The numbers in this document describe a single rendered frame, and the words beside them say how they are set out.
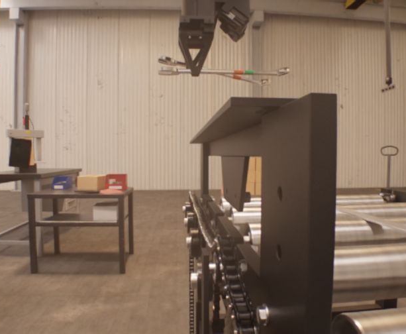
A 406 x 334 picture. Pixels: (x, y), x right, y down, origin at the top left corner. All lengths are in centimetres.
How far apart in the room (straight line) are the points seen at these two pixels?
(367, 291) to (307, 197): 47
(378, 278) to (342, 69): 1202
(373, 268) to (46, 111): 1143
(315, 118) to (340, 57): 1244
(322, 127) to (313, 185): 5
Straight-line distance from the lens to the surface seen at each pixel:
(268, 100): 38
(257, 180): 840
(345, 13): 1256
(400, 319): 47
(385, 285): 77
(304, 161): 31
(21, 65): 1220
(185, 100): 1110
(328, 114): 31
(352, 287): 73
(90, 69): 1162
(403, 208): 151
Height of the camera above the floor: 110
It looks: 2 degrees down
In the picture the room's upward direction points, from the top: straight up
